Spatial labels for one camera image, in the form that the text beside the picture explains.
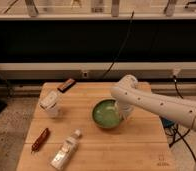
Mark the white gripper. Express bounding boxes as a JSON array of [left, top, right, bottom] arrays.
[[115, 101, 133, 120]]

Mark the green ceramic bowl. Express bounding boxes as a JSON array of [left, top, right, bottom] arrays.
[[92, 99, 122, 129]]

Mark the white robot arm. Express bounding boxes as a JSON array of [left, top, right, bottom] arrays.
[[110, 75, 196, 171]]

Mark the brown rectangular bar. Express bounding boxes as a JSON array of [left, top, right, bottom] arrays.
[[57, 78, 76, 93]]

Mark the clear plastic cup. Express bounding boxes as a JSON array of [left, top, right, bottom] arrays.
[[39, 91, 59, 118]]

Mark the white plastic bottle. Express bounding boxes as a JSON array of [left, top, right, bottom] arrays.
[[51, 130, 82, 171]]

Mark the red-brown snack bar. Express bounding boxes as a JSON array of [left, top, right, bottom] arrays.
[[31, 128, 50, 152]]

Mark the black floor cable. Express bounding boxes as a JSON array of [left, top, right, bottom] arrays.
[[164, 75, 196, 161]]

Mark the black hanging cable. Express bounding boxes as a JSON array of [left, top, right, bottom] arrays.
[[101, 10, 136, 80]]

